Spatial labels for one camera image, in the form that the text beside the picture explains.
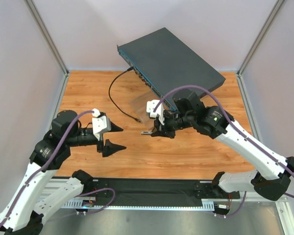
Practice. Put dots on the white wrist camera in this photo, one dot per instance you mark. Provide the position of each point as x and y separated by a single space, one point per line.
100 122
155 109

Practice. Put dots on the silver SFP module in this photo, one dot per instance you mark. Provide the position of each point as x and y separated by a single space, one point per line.
146 133

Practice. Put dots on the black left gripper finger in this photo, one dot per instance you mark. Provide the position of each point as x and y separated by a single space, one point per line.
115 128
110 148

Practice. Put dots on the wooden support board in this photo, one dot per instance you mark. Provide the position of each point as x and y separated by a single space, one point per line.
139 107

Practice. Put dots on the aluminium frame post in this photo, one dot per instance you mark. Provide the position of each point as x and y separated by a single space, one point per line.
46 35
261 35

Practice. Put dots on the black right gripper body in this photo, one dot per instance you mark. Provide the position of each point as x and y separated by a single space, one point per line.
158 126

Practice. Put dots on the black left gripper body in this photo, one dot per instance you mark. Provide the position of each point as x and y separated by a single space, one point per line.
99 143

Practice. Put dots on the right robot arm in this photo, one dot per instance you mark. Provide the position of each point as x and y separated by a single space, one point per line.
272 174

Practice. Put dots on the blue-faced grey network switch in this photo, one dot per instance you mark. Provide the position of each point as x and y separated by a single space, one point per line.
163 62

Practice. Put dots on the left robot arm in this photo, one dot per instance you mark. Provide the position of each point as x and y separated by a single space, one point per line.
68 130

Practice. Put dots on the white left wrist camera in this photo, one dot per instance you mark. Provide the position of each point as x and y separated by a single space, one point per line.
100 122

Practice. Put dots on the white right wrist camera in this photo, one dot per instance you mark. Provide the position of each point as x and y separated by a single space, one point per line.
155 109

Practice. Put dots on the aluminium frame post left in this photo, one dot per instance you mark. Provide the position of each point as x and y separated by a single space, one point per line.
46 35

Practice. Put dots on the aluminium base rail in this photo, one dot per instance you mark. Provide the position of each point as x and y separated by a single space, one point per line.
98 194

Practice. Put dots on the black cloth strip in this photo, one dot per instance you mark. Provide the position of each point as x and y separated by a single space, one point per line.
161 192

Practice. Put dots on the aluminium frame post right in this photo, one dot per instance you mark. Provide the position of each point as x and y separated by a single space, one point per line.
261 35

